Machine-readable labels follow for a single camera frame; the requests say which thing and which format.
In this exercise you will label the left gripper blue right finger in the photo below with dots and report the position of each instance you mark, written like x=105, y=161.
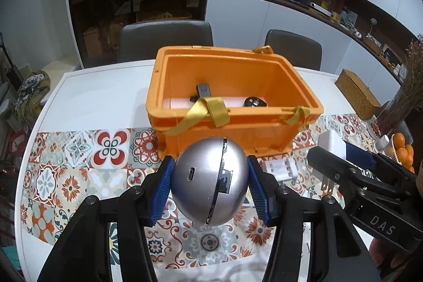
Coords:
x=263, y=187

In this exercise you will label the silver egg-shaped speaker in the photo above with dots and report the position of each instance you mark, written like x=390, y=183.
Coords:
x=209, y=181

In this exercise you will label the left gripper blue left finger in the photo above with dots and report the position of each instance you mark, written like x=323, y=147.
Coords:
x=159, y=189

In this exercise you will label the oranges in bowl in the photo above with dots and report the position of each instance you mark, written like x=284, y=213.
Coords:
x=404, y=152

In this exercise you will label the clothes pile on seat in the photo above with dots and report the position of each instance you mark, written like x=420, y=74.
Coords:
x=30, y=95

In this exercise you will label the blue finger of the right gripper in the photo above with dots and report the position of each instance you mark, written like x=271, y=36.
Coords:
x=360, y=154
x=334, y=168

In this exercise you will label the black round object in crate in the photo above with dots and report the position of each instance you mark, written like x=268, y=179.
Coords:
x=254, y=102

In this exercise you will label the black device in crate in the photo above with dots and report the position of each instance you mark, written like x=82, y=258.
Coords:
x=202, y=90

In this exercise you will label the white usb wall plug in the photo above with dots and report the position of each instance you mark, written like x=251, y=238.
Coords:
x=332, y=142

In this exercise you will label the woven cork box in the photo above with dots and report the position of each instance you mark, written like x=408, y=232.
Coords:
x=358, y=94

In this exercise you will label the dark grey chair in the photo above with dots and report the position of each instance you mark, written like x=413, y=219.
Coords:
x=141, y=41
x=299, y=50

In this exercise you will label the white battery charger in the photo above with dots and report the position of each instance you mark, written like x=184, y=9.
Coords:
x=283, y=169

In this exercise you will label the patterned tile table mat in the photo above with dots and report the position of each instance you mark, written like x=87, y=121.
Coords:
x=65, y=167

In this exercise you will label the orange plastic crate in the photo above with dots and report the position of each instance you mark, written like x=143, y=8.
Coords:
x=232, y=75

